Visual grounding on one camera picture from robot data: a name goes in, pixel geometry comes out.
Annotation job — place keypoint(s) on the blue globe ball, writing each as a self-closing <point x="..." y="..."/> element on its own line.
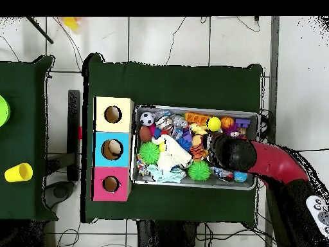
<point x="240" y="177"/>

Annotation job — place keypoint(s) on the yellow plastic cup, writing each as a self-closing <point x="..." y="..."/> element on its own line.
<point x="18" y="173"/>

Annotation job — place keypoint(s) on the yellow smooth ball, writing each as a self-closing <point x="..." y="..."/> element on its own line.
<point x="213" y="124"/>

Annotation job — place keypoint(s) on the dark grey stand base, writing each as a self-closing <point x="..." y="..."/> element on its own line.
<point x="57" y="193"/>

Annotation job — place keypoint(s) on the purple furry monster toy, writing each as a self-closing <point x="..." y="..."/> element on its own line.
<point x="232" y="130"/>

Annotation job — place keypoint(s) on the wooden box with three holes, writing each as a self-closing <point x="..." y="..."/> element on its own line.
<point x="113" y="163"/>

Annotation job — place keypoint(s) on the black and white soccer ball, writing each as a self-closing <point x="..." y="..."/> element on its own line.
<point x="147" y="118"/>

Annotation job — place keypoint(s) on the dark green table cloth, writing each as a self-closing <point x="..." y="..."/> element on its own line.
<point x="180" y="85"/>
<point x="23" y="144"/>

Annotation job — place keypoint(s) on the cream knitted cloth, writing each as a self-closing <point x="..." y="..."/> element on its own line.
<point x="172" y="153"/>

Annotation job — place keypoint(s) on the black rod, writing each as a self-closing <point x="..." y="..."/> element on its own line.
<point x="41" y="31"/>

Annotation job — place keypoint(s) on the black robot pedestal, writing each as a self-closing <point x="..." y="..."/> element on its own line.
<point x="167" y="235"/>

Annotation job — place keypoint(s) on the light blue cloth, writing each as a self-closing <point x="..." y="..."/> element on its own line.
<point x="167" y="175"/>

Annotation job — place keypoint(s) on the black upright panel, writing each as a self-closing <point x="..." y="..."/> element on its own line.
<point x="74" y="133"/>

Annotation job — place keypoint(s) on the green spiky rubber ball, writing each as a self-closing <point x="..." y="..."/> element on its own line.
<point x="199" y="170"/>
<point x="149" y="153"/>

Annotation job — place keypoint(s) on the silver mesh bin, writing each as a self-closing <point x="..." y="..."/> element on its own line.
<point x="195" y="183"/>

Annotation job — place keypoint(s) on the yellow plastic object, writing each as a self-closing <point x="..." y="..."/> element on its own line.
<point x="70" y="23"/>

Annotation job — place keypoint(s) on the orange toy basketball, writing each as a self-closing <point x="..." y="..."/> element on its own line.
<point x="227" y="122"/>

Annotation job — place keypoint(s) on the bright green bowl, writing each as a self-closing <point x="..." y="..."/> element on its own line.
<point x="3" y="110"/>

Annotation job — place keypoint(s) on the brown toy football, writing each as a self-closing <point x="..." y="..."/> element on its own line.
<point x="145" y="134"/>

